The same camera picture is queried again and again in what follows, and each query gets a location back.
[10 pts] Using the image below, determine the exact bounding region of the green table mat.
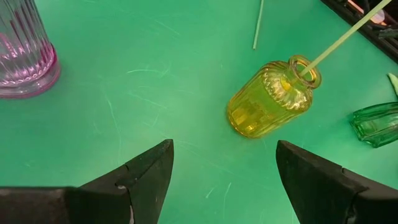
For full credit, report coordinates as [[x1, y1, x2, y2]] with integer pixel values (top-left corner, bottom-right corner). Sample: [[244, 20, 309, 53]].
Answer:
[[0, 0, 398, 224]]

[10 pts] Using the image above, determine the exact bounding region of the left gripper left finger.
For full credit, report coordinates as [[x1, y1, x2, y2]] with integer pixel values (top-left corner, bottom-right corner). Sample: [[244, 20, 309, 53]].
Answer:
[[0, 139, 175, 224]]

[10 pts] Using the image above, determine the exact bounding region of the yellow ribbed glass vase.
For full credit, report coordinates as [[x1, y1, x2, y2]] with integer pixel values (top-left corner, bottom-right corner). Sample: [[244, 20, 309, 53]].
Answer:
[[226, 54, 323, 139]]

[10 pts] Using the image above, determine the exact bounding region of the purple ribbed glass vase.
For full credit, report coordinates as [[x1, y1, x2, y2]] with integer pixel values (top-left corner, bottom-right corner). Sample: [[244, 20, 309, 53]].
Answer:
[[0, 0, 61, 100]]

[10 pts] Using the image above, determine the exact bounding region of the green glass vase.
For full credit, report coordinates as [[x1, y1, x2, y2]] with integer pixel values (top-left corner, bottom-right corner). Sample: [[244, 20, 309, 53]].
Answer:
[[349, 101, 398, 149]]

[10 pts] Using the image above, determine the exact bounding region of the black aluminium table frame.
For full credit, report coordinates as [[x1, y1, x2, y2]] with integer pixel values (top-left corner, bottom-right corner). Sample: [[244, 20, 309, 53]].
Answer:
[[320, 0, 398, 65]]

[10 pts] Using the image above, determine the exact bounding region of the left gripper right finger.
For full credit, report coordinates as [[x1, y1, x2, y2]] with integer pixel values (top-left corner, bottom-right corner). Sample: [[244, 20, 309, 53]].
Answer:
[[275, 139, 398, 224]]

